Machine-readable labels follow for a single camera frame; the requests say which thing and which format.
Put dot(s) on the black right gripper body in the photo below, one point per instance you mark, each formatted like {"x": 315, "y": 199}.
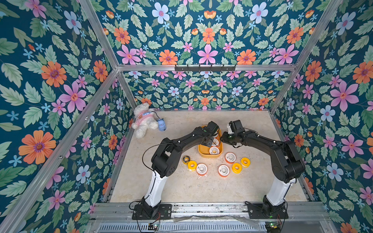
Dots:
{"x": 228, "y": 138}

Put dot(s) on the white plush teddy bear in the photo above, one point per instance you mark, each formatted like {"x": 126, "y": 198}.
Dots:
{"x": 144, "y": 120}

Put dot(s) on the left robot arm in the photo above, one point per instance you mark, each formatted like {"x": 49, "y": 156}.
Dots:
{"x": 166, "y": 158}

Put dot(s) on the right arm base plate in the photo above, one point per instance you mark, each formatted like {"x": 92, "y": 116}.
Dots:
{"x": 266, "y": 211}

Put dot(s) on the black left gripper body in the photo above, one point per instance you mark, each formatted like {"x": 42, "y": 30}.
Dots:
{"x": 209, "y": 142}

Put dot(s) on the yellow plastic storage box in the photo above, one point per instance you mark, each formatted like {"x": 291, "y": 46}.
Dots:
{"x": 204, "y": 151}

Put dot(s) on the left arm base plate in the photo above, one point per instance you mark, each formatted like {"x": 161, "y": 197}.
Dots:
{"x": 145, "y": 212}

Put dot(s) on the aluminium front rail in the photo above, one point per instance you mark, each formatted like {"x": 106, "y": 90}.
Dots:
{"x": 297, "y": 211}

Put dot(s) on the black yellow tape roll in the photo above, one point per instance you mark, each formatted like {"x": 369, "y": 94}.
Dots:
{"x": 186, "y": 159}

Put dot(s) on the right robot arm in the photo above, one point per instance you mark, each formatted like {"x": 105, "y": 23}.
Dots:
{"x": 286, "y": 163}

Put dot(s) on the orange sealing tape roll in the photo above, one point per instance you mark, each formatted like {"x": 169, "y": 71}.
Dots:
{"x": 223, "y": 170}
{"x": 216, "y": 142}
{"x": 230, "y": 158}
{"x": 214, "y": 150}
{"x": 202, "y": 169}

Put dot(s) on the black hook rack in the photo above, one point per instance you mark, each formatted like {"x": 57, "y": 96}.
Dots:
{"x": 198, "y": 68}

